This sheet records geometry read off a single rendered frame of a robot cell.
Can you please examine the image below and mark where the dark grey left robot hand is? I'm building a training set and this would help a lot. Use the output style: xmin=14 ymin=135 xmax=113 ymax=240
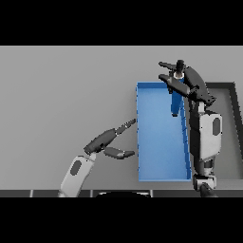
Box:
xmin=83 ymin=118 xmax=138 ymax=160

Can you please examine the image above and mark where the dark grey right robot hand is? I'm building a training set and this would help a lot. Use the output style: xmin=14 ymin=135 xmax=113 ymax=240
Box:
xmin=158 ymin=60 xmax=218 ymax=107

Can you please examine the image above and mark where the blue pipe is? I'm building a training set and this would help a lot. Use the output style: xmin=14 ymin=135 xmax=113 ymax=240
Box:
xmin=170 ymin=59 xmax=186 ymax=118

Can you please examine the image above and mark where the blue bin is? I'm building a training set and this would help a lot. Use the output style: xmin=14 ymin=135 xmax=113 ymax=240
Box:
xmin=135 ymin=81 xmax=193 ymax=182

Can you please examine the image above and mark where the dark grey bin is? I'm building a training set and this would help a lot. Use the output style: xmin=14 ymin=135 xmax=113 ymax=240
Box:
xmin=183 ymin=82 xmax=243 ymax=180

